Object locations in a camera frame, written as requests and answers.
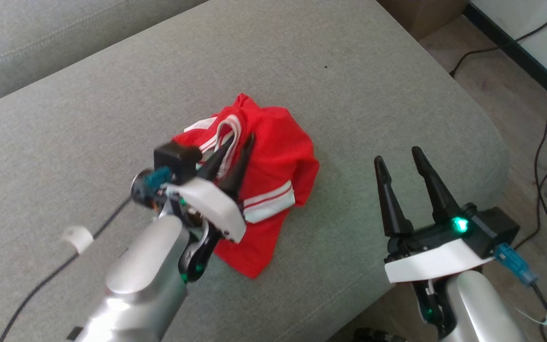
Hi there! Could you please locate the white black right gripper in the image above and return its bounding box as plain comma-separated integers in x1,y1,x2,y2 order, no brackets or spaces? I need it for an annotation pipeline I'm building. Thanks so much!
374,146,495,284

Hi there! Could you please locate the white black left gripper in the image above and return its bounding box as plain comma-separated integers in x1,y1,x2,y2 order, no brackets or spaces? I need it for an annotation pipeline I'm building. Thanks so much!
131,133,255,244

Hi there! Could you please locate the red white striped jersey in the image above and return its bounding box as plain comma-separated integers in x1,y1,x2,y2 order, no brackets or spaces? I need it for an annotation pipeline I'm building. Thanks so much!
171,93,321,279

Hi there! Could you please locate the grey sofa chaise seat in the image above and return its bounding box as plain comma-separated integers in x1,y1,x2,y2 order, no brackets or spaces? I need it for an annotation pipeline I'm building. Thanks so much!
0,0,510,342

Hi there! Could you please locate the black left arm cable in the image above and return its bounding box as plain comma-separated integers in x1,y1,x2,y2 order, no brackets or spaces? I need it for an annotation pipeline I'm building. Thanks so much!
0,167,172,342

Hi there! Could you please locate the blue plug right arm cable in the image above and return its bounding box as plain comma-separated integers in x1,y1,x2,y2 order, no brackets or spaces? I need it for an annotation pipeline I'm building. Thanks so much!
494,243,547,326

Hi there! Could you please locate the white tape cable tag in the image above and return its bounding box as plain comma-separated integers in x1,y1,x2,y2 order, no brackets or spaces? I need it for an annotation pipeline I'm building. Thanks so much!
62,226,94,255

